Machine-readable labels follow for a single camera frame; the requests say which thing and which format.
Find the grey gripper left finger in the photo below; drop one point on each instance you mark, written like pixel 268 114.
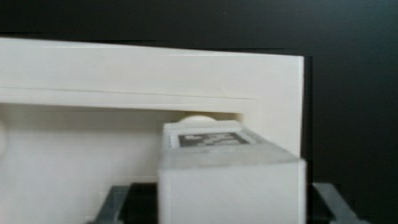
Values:
pixel 130 205

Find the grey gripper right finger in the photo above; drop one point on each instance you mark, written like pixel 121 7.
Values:
pixel 331 211

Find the white table leg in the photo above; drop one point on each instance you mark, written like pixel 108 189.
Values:
pixel 231 178

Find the white square tabletop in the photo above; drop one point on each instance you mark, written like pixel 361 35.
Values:
pixel 89 96

